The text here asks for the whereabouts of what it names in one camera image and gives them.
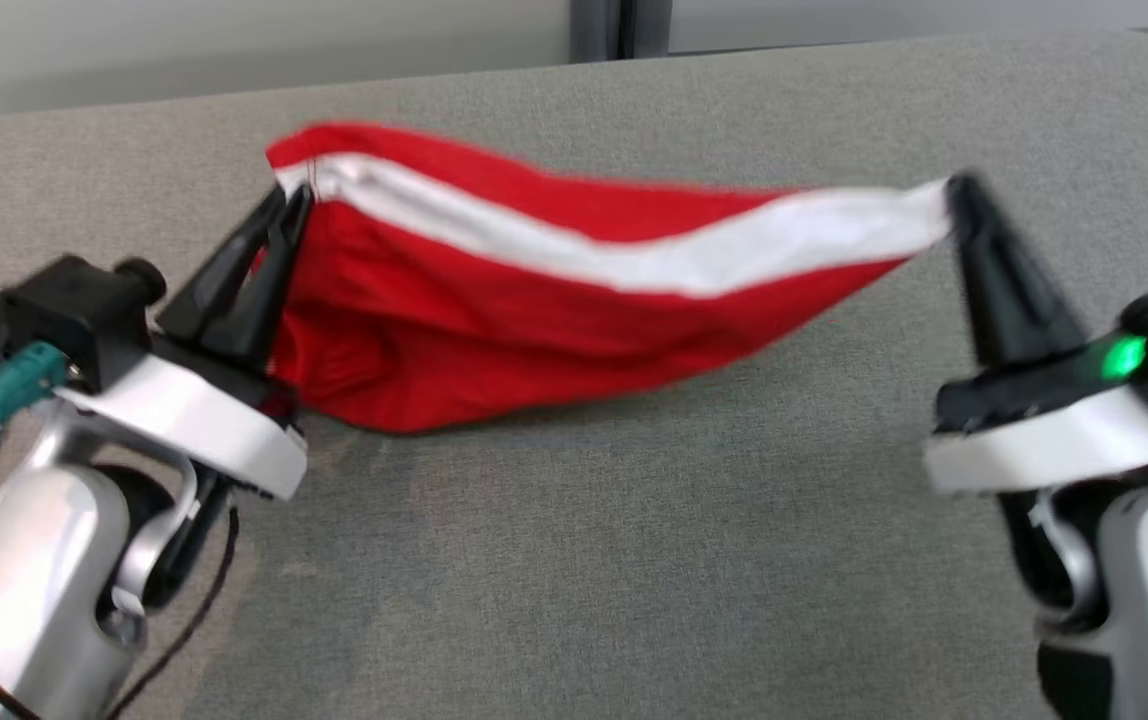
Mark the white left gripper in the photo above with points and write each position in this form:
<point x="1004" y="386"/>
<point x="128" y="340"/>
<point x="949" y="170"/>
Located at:
<point x="204" y="420"/>

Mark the red shorts with white stripe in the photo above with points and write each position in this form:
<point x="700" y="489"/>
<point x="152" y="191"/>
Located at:
<point x="494" y="300"/>

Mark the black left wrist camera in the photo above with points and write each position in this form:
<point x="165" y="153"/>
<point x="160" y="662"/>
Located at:
<point x="64" y="310"/>

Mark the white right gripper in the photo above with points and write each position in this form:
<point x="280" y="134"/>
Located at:
<point x="1034" y="445"/>

